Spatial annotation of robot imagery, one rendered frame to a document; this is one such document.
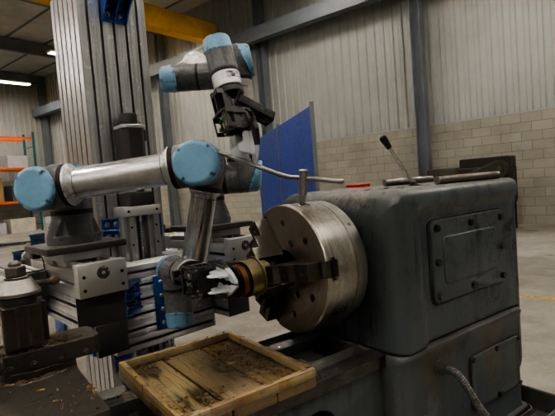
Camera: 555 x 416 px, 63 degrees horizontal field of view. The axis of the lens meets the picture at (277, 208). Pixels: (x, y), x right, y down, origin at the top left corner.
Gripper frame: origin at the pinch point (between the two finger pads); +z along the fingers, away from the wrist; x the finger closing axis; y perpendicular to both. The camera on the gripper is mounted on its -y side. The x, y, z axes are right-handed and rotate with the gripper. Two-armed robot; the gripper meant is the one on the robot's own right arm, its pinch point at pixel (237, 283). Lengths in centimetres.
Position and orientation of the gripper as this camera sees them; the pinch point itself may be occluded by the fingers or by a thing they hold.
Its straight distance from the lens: 101.4
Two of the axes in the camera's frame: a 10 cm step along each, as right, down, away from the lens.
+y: -8.2, 0.9, -5.7
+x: -0.8, -10.0, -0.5
